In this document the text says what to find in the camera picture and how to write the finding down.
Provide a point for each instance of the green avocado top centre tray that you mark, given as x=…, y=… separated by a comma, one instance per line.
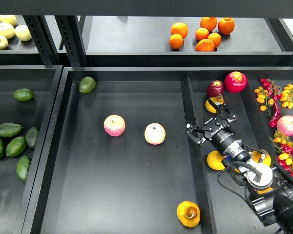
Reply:
x=87, y=85

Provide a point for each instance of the pale pink apple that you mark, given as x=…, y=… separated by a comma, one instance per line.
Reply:
x=155, y=134

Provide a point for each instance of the black left tray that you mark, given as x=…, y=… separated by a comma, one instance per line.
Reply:
x=43, y=81

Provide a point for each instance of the cherry tomato bunch lower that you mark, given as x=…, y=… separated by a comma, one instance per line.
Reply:
x=283, y=146

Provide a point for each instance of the bright red apple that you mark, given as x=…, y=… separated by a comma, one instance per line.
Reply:
x=235, y=82

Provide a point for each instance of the orange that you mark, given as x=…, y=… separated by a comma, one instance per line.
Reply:
x=209, y=23
x=179, y=28
x=201, y=33
x=216, y=38
x=205, y=45
x=176, y=41
x=226, y=26

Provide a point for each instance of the cherry tomato bunch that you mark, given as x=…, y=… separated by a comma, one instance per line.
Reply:
x=283, y=146
x=269, y=93

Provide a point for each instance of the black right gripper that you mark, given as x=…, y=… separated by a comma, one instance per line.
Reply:
x=220, y=134

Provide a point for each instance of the cherry tomato bunch upper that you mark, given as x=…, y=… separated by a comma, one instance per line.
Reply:
x=269, y=93

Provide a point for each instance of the pink apple right tray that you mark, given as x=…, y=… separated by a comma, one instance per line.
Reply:
x=285, y=125

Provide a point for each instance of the black centre tray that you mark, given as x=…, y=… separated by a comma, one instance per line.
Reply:
x=89, y=182

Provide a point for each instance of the black tray divider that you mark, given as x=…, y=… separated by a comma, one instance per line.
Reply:
x=199, y=170

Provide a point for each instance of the red chili pepper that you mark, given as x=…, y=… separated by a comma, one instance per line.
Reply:
x=275, y=117

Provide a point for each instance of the black shelf upright post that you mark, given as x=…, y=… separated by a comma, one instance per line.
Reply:
x=71, y=33
x=42, y=38

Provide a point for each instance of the dark red apple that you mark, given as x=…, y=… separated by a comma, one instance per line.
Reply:
x=214, y=89

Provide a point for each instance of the green avocado tray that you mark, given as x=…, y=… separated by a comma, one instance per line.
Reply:
x=23, y=94
x=87, y=85

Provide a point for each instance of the green avocado left tray top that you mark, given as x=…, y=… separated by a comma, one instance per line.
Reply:
x=23, y=94

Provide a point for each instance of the black upper shelf board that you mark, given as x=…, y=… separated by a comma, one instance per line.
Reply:
x=276, y=9

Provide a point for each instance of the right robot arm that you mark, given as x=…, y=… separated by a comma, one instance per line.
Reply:
x=268, y=189

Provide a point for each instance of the pink red apple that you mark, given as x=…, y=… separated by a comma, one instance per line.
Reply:
x=114, y=125

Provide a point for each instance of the black tray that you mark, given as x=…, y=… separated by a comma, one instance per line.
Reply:
x=89, y=182
x=43, y=81

